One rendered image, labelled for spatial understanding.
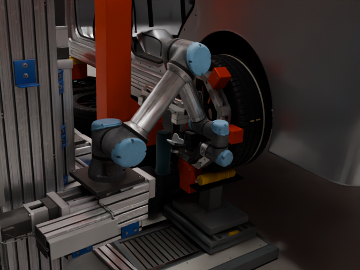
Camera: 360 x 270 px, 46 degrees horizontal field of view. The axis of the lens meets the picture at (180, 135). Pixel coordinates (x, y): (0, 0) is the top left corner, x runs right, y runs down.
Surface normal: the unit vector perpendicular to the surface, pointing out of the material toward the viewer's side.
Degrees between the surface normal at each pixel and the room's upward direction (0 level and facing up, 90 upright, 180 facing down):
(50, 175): 90
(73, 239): 90
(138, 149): 95
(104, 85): 90
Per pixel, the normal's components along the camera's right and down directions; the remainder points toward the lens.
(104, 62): -0.82, 0.16
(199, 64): 0.66, 0.20
